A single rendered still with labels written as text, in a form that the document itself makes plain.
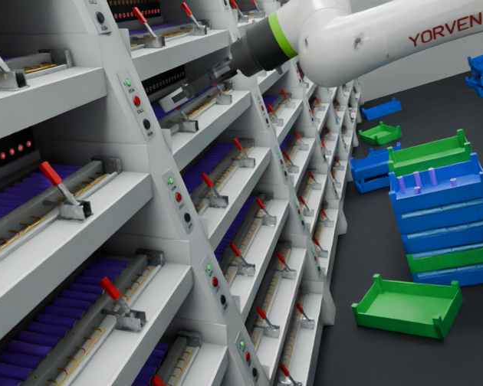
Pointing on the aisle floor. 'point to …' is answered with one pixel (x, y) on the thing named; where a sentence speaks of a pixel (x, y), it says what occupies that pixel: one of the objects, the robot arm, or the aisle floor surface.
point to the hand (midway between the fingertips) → (176, 98)
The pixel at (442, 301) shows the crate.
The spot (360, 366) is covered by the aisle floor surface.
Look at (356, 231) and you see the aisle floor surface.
